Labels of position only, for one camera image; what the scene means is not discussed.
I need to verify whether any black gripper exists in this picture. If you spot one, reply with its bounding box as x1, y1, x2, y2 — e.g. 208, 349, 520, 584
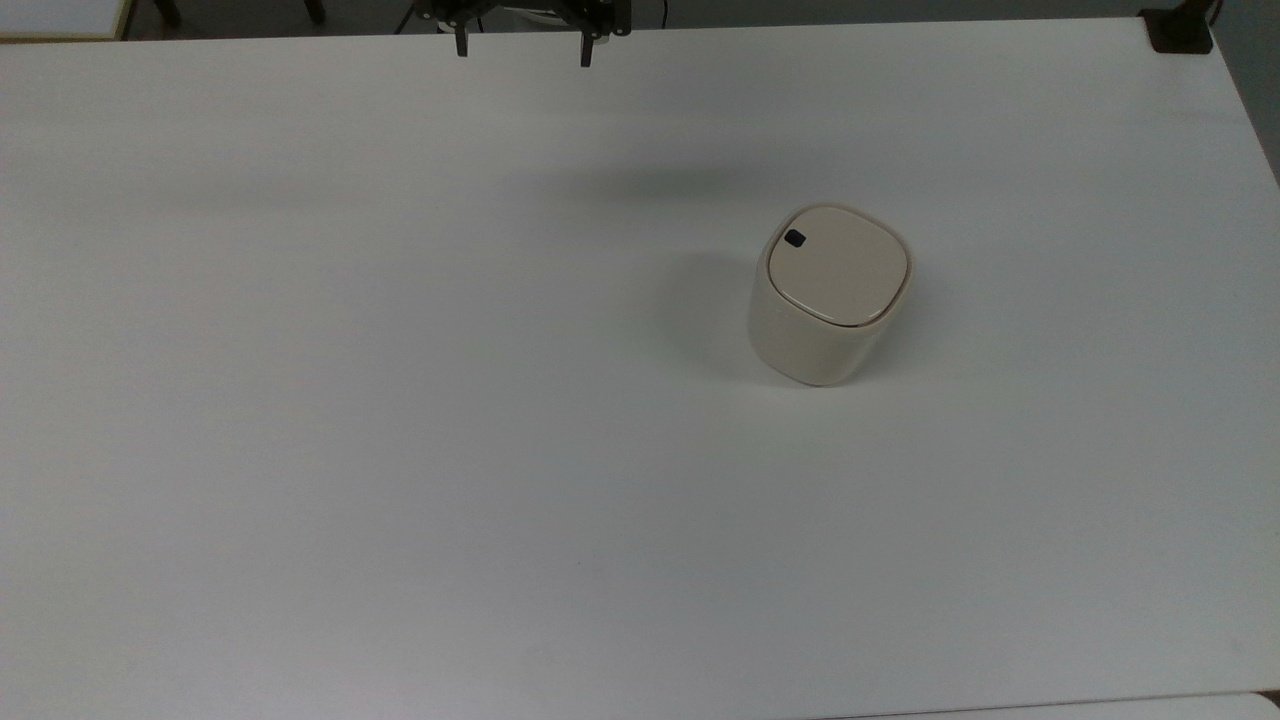
414, 0, 633, 69

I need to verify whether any cream trash bin lid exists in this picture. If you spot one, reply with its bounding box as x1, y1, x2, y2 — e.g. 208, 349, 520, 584
767, 204, 910, 327

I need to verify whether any cream plastic trash bin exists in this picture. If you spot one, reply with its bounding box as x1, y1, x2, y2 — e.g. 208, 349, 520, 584
747, 202, 914, 388

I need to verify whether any wood edged white table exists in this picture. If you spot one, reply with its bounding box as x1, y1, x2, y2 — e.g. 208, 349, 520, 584
0, 0, 135, 43

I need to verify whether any black pole table clamp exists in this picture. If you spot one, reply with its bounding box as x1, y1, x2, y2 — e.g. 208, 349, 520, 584
1138, 0, 1223, 55

